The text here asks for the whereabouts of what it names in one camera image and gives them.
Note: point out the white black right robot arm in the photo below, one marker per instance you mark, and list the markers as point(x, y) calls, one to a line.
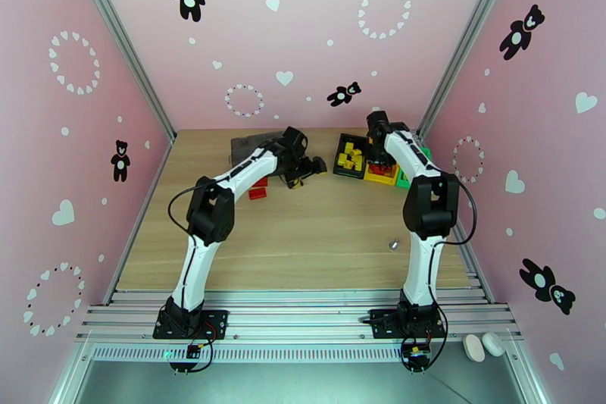
point(419, 274)

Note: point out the dark grey tray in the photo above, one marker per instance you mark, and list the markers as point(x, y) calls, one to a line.
point(246, 147)

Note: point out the aluminium rail platform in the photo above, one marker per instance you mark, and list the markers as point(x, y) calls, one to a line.
point(293, 310)

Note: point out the yellow container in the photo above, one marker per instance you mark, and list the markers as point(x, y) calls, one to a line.
point(378, 182)

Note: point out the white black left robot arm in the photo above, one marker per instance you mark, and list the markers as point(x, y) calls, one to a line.
point(189, 274)

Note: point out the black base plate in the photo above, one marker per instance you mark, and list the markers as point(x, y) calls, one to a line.
point(381, 324)
point(215, 322)

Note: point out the perforated metal strip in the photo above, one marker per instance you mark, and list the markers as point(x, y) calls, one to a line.
point(284, 354)

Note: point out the white oval puck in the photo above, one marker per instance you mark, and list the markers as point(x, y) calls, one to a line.
point(493, 344)
point(473, 347)

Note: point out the green container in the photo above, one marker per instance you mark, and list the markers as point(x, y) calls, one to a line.
point(403, 182)

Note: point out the aluminium frame post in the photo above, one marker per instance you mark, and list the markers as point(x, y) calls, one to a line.
point(468, 45)
point(123, 45)

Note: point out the black container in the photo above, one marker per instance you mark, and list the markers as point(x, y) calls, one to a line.
point(344, 139)

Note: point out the small black circuit board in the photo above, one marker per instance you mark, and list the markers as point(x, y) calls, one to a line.
point(416, 356)
point(193, 351)

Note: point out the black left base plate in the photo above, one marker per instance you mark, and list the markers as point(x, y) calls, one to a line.
point(215, 322)

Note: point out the red long lego brick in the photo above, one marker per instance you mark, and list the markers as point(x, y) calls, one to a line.
point(258, 193)
point(266, 180)

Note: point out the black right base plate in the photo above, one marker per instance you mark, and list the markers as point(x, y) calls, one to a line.
point(381, 324)

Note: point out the small silver metal part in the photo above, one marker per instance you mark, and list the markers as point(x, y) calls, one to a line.
point(394, 244)

